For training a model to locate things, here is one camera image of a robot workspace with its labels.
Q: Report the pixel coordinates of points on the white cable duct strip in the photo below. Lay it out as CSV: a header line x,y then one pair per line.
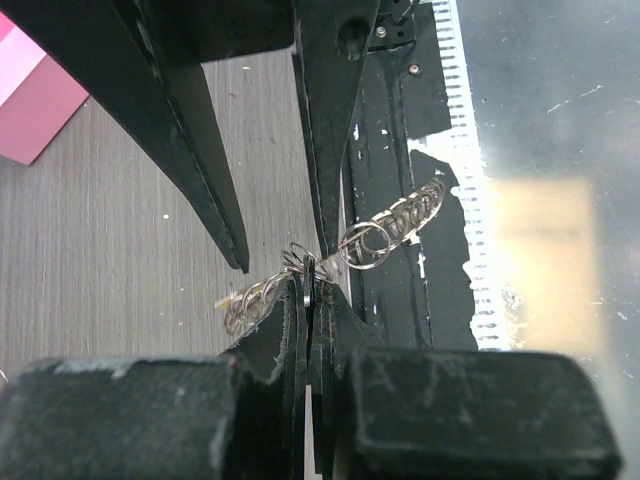
x,y
459,147

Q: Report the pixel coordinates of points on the pink open box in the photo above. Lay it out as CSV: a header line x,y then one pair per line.
x,y
38,96

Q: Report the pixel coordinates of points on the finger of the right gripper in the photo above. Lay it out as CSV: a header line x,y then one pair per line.
x,y
331,41
130,58

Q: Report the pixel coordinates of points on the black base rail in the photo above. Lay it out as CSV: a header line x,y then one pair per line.
x,y
413,290

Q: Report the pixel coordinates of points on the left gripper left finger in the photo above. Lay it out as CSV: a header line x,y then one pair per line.
x,y
236,415

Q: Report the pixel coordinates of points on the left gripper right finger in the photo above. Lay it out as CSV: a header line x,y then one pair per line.
x,y
384,412

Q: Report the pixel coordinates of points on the metal keyring disc with rings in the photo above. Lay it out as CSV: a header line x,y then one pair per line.
x,y
350,240

